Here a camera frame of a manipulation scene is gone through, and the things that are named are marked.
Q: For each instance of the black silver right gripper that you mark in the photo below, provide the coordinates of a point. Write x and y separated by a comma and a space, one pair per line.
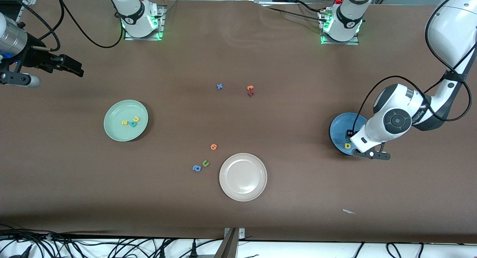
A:
36, 58

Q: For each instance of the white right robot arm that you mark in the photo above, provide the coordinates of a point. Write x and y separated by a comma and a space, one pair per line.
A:
132, 12

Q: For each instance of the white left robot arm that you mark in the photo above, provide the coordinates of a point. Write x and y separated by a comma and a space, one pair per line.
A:
454, 27

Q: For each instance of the blue plate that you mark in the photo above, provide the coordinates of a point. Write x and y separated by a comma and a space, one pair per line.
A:
339, 133

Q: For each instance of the white paper scrap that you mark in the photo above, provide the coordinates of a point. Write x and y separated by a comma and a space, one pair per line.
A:
348, 211

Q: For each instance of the green plate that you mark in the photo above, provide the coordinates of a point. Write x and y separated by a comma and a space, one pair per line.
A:
119, 133

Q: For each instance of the beige plate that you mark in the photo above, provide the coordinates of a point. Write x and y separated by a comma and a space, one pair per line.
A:
243, 177

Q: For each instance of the orange foam letter e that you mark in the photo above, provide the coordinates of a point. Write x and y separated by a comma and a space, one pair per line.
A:
211, 146

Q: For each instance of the brown table cover sheet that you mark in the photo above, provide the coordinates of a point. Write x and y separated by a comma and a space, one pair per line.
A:
238, 220

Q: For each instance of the green foam letter u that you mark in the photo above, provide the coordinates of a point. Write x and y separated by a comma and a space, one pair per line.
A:
205, 165

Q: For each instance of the blue foam letter a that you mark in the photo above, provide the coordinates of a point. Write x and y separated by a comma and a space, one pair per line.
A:
193, 168

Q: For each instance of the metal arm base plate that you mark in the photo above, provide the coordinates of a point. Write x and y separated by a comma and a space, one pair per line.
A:
162, 19
352, 42

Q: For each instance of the silver metal bracket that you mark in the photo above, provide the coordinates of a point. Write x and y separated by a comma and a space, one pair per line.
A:
242, 232

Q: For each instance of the grey metal post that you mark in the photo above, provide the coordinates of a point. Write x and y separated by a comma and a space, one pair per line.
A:
228, 247

